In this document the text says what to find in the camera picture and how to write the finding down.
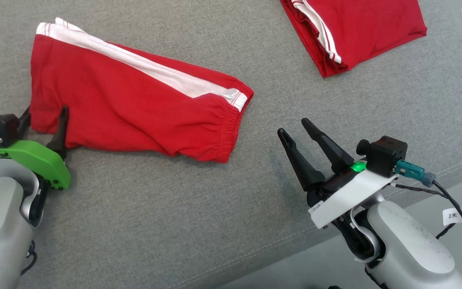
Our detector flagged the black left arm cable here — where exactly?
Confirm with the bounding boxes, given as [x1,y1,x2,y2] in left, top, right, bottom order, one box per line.
[20,240,38,277]

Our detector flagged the red Bulls jersey shirt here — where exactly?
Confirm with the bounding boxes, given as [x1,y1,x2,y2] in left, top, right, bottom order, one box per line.
[280,0,428,78]

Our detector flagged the red shorts white stripe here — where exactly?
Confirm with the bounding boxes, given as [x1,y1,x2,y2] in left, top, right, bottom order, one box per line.
[29,17,255,164]

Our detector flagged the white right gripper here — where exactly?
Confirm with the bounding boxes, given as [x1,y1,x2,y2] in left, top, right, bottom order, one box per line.
[277,117,399,230]

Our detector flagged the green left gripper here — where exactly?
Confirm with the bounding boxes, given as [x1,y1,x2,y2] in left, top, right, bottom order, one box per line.
[0,105,71,191]

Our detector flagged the white cable tag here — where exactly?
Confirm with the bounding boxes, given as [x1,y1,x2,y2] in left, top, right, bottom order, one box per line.
[442,208,462,226]

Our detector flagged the teal right camera connector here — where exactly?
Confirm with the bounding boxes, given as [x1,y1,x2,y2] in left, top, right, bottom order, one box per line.
[395,159,436,188]

